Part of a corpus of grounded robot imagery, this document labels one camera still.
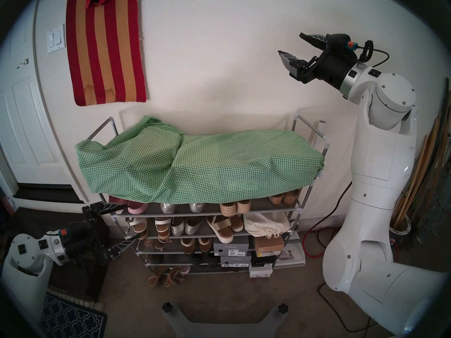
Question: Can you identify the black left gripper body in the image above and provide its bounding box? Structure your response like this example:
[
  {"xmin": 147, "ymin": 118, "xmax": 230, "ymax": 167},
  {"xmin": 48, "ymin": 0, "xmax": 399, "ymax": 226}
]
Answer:
[{"xmin": 63, "ymin": 204, "xmax": 110, "ymax": 267}]

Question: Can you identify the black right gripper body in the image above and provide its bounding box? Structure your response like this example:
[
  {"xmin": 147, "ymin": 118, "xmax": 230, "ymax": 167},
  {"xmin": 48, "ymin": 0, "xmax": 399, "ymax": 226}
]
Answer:
[{"xmin": 297, "ymin": 44, "xmax": 358, "ymax": 91}]

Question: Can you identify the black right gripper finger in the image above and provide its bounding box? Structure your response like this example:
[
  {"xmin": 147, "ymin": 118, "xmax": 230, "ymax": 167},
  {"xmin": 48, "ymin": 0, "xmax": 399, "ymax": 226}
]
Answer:
[
  {"xmin": 299, "ymin": 32, "xmax": 329, "ymax": 50},
  {"xmin": 278, "ymin": 50, "xmax": 305, "ymax": 77}
]

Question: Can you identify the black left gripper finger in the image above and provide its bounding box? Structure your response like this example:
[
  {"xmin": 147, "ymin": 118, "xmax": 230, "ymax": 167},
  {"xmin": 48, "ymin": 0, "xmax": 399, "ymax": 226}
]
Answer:
[
  {"xmin": 108, "ymin": 235, "xmax": 140, "ymax": 260},
  {"xmin": 94, "ymin": 201, "xmax": 125, "ymax": 215}
]

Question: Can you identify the pink slip-on shoe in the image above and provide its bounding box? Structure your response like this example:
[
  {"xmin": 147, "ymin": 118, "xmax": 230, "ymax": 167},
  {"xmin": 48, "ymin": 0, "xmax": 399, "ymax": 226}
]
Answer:
[
  {"xmin": 107, "ymin": 196, "xmax": 129, "ymax": 214},
  {"xmin": 128, "ymin": 199, "xmax": 150, "ymax": 214}
]

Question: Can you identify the silver metallic flat shoe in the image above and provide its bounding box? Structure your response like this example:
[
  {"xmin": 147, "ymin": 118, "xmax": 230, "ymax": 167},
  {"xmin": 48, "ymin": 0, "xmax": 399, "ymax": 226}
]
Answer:
[
  {"xmin": 185, "ymin": 217, "xmax": 203, "ymax": 236},
  {"xmin": 170, "ymin": 217, "xmax": 186, "ymax": 237}
]

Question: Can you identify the grey metal shoe rack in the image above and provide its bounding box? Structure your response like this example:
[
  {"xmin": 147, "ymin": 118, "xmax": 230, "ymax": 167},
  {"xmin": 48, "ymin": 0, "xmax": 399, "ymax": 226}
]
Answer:
[{"xmin": 86, "ymin": 115, "xmax": 332, "ymax": 276}]

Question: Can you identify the navy patterned rug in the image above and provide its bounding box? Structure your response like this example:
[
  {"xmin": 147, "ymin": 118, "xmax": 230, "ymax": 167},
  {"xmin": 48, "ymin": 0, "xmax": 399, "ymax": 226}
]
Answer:
[{"xmin": 39, "ymin": 292, "xmax": 108, "ymax": 338}]

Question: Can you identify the black ankle boot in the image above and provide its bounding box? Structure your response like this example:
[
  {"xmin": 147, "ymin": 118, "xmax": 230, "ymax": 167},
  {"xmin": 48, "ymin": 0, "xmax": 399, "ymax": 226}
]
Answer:
[{"xmin": 192, "ymin": 253, "xmax": 221, "ymax": 269}]

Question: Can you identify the white panel door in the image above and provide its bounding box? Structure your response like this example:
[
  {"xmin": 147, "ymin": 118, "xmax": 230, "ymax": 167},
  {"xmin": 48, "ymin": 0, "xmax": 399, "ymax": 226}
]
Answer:
[{"xmin": 0, "ymin": 0, "xmax": 76, "ymax": 186}]

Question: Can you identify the light grey Vionic shoebox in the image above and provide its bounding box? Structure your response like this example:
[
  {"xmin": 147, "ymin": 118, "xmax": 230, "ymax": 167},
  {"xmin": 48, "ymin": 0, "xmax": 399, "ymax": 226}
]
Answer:
[{"xmin": 213, "ymin": 235, "xmax": 249, "ymax": 257}]

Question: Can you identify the dark grey Vionic shoebox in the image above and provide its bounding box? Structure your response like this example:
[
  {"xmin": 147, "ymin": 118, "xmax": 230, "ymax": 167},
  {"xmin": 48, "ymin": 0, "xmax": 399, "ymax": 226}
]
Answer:
[{"xmin": 220, "ymin": 255, "xmax": 252, "ymax": 268}]

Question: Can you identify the green gingham cloth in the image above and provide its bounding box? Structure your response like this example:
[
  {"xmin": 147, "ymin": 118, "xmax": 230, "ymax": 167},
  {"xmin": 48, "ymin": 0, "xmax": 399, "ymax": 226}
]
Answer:
[{"xmin": 75, "ymin": 115, "xmax": 325, "ymax": 204}]

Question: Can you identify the tall dark wooden board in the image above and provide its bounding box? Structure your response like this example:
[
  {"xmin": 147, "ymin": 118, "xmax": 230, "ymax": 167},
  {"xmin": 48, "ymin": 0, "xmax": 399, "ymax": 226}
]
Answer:
[{"xmin": 421, "ymin": 77, "xmax": 451, "ymax": 221}]

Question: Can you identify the light wooden slat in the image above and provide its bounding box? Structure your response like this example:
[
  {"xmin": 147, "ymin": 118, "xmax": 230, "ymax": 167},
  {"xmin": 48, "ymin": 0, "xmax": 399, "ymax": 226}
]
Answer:
[{"xmin": 394, "ymin": 134, "xmax": 428, "ymax": 224}]

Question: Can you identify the white shoebox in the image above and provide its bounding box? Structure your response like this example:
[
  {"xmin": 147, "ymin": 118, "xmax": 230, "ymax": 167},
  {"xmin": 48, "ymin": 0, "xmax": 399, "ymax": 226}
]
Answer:
[{"xmin": 249, "ymin": 263, "xmax": 273, "ymax": 278}]

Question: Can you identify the black shoebox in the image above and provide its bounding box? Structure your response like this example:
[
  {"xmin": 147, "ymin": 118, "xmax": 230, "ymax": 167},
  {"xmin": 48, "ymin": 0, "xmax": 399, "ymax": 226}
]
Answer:
[{"xmin": 251, "ymin": 253, "xmax": 277, "ymax": 267}]

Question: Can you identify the brown cardboard shoebox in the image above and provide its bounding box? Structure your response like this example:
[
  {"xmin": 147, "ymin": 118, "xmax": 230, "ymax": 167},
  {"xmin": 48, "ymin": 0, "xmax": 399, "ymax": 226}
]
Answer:
[{"xmin": 253, "ymin": 235, "xmax": 284, "ymax": 257}]

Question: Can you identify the dark pot with white rim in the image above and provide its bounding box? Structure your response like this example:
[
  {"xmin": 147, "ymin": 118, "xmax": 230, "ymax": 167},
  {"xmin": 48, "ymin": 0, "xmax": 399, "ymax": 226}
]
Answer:
[{"xmin": 389, "ymin": 214, "xmax": 413, "ymax": 251}]

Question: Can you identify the white flat carton with label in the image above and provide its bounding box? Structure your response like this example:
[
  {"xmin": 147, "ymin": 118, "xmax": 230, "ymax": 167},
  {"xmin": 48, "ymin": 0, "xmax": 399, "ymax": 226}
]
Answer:
[{"xmin": 276, "ymin": 232, "xmax": 306, "ymax": 269}]

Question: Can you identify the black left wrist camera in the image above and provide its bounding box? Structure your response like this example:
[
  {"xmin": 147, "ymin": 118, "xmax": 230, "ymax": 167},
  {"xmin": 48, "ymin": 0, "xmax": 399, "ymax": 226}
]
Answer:
[{"xmin": 58, "ymin": 223, "xmax": 88, "ymax": 243}]

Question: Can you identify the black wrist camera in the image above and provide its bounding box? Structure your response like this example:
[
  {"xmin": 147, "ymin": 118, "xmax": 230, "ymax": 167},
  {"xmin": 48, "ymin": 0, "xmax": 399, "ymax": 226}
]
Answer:
[
  {"xmin": 58, "ymin": 223, "xmax": 88, "ymax": 243},
  {"xmin": 326, "ymin": 33, "xmax": 358, "ymax": 58}
]

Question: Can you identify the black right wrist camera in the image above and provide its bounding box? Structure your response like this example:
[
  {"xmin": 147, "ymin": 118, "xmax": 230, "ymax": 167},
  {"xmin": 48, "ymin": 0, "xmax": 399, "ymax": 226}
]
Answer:
[{"xmin": 326, "ymin": 33, "xmax": 358, "ymax": 58}]

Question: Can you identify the white strap cork sandal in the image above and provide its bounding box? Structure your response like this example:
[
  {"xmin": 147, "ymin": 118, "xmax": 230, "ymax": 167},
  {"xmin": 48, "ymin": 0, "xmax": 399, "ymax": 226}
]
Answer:
[
  {"xmin": 155, "ymin": 217, "xmax": 172, "ymax": 241},
  {"xmin": 128, "ymin": 217, "xmax": 148, "ymax": 241}
]

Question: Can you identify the tan strappy heeled sandal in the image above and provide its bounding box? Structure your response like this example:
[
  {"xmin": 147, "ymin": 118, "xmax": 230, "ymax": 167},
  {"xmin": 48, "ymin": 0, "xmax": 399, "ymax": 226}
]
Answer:
[{"xmin": 144, "ymin": 237, "xmax": 173, "ymax": 251}]

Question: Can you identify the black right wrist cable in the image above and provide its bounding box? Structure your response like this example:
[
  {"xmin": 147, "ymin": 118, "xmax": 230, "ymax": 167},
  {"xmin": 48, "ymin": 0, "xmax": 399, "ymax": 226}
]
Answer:
[{"xmin": 358, "ymin": 40, "xmax": 390, "ymax": 68}]

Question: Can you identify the tan strappy floor sandal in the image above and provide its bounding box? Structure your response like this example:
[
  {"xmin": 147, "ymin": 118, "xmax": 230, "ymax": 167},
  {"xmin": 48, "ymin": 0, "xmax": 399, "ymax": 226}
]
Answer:
[
  {"xmin": 148, "ymin": 267, "xmax": 163, "ymax": 288},
  {"xmin": 164, "ymin": 266, "xmax": 184, "ymax": 288}
]

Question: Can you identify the grey robot base frame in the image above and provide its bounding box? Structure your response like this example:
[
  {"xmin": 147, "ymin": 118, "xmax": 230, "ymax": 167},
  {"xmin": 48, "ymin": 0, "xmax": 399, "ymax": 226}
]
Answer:
[{"xmin": 161, "ymin": 303, "xmax": 289, "ymax": 338}]

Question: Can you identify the cream drawstring cloth bag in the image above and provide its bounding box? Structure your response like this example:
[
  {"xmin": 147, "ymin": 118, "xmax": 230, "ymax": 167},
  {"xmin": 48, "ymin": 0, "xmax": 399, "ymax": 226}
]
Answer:
[{"xmin": 243, "ymin": 211, "xmax": 291, "ymax": 239}]

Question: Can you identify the red orange striped wall hanging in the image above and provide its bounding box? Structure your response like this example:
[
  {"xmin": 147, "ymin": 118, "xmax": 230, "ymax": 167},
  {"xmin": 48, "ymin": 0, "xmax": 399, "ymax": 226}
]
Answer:
[{"xmin": 66, "ymin": 0, "xmax": 147, "ymax": 107}]

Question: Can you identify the white double light switch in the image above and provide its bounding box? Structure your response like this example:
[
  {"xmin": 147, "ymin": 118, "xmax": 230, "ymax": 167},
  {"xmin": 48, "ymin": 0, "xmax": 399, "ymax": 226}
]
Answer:
[{"xmin": 47, "ymin": 24, "xmax": 67, "ymax": 54}]

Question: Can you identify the black floor cable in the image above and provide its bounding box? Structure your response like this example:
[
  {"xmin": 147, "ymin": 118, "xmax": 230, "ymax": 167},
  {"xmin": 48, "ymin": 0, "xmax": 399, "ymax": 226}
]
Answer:
[{"xmin": 318, "ymin": 283, "xmax": 376, "ymax": 333}]

